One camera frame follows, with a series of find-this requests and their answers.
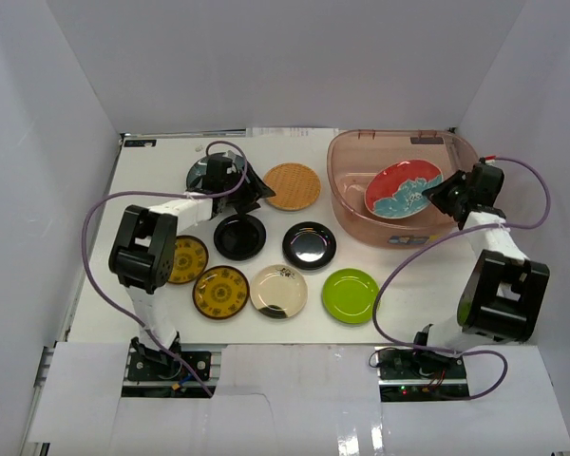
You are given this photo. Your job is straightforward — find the woven bamboo plate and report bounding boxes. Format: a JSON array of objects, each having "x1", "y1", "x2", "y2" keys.
[{"x1": 263, "y1": 162, "x2": 321, "y2": 212}]

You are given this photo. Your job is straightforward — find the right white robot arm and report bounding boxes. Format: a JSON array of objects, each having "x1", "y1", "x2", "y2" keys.
[{"x1": 409, "y1": 159, "x2": 550, "y2": 379}]

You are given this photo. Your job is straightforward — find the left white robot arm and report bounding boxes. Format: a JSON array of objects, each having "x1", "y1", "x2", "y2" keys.
[{"x1": 108, "y1": 151, "x2": 276, "y2": 379}]

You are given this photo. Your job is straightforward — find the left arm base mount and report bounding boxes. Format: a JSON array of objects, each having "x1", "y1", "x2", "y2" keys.
[{"x1": 121, "y1": 337, "x2": 216, "y2": 399}]

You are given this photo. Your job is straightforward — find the cream plate with black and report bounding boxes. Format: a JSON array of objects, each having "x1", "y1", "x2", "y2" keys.
[{"x1": 250, "y1": 264, "x2": 308, "y2": 320}]

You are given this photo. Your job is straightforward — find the pink translucent plastic bin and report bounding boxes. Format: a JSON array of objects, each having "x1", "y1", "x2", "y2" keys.
[{"x1": 327, "y1": 130, "x2": 479, "y2": 247}]

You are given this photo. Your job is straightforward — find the black label sticker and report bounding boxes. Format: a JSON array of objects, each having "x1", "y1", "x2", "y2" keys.
[{"x1": 123, "y1": 139, "x2": 157, "y2": 148}]

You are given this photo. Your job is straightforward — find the yellow patterned plate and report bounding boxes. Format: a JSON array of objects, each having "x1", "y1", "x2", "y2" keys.
[
  {"x1": 168, "y1": 236, "x2": 209, "y2": 285},
  {"x1": 192, "y1": 265, "x2": 250, "y2": 320}
]

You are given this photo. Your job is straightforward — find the dark blue ceramic plate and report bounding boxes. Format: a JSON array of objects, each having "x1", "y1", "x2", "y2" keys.
[{"x1": 186, "y1": 156, "x2": 209, "y2": 192}]

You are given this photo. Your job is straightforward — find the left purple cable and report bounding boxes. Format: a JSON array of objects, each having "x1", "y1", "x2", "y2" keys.
[{"x1": 81, "y1": 141, "x2": 248, "y2": 398}]

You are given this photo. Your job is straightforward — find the papers at table back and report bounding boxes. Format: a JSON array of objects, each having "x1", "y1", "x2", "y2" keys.
[{"x1": 246, "y1": 127, "x2": 340, "y2": 138}]

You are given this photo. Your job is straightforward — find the lime green plate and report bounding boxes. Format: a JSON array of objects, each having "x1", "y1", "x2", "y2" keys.
[{"x1": 321, "y1": 268, "x2": 379, "y2": 325}]

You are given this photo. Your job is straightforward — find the purple cable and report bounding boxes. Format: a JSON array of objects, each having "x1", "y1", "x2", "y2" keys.
[
  {"x1": 81, "y1": 141, "x2": 248, "y2": 398},
  {"x1": 372, "y1": 155, "x2": 552, "y2": 403}
]

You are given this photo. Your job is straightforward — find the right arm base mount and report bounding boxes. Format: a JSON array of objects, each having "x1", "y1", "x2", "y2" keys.
[{"x1": 368, "y1": 347, "x2": 470, "y2": 403}]

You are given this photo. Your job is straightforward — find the black plate left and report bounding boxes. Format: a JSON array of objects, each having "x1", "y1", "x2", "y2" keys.
[{"x1": 214, "y1": 214, "x2": 267, "y2": 261}]

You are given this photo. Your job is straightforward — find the red and teal plate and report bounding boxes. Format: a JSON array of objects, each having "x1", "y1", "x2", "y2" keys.
[{"x1": 364, "y1": 159, "x2": 443, "y2": 219}]

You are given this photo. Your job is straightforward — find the glossy black plate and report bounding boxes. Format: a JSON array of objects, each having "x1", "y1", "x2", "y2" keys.
[{"x1": 282, "y1": 221, "x2": 337, "y2": 271}]

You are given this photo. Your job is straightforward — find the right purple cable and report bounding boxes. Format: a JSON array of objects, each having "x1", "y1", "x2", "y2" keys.
[{"x1": 372, "y1": 155, "x2": 552, "y2": 403}]

